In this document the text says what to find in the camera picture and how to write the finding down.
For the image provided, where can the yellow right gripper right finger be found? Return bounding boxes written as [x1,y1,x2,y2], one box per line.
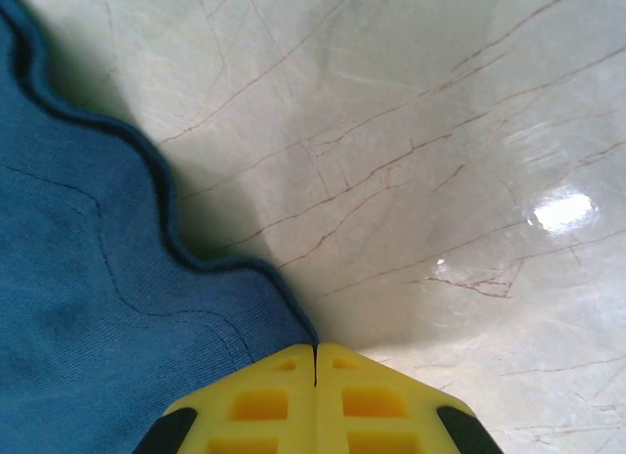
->
[315,342,505,454]

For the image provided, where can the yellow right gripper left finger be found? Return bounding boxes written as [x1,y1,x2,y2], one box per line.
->
[134,343,318,454]

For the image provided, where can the navy blue printed t-shirt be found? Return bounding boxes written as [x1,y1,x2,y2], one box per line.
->
[0,0,320,454]

